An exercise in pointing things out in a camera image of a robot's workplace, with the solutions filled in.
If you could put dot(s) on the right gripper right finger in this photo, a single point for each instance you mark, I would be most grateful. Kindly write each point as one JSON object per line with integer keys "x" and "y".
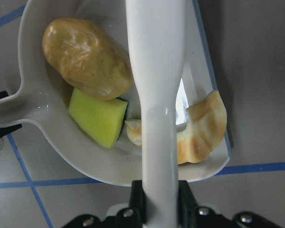
{"x": 194, "y": 215}

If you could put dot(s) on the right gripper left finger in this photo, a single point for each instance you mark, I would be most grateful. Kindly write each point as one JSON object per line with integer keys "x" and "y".
{"x": 133, "y": 216}

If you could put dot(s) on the croissant piece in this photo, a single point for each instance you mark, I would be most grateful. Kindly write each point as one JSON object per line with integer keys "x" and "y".
{"x": 204, "y": 130}

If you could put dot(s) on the yellow sponge piece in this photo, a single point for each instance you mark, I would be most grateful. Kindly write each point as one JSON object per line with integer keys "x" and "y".
{"x": 102, "y": 120}

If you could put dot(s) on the golden bread roll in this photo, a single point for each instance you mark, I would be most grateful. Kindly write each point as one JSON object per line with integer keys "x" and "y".
{"x": 87, "y": 58}

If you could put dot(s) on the beige hand brush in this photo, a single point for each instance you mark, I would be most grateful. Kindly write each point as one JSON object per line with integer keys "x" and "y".
{"x": 156, "y": 42}

